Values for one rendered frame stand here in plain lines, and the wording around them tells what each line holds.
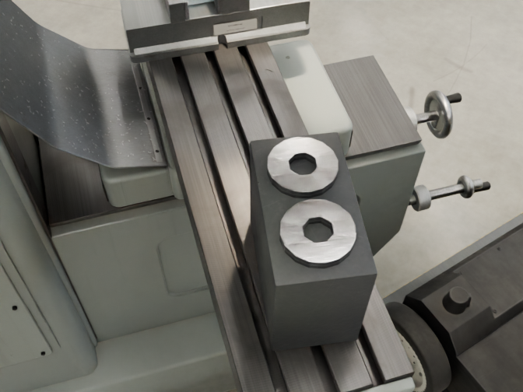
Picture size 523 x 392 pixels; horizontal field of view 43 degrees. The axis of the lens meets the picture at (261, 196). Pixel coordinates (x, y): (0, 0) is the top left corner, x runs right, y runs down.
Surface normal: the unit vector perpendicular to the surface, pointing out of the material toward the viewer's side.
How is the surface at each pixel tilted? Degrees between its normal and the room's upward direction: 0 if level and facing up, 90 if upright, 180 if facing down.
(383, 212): 90
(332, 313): 90
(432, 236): 0
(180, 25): 90
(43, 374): 79
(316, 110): 0
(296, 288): 90
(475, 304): 0
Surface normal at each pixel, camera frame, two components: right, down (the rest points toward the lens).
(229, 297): 0.01, -0.59
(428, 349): 0.20, -0.24
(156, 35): 0.25, 0.78
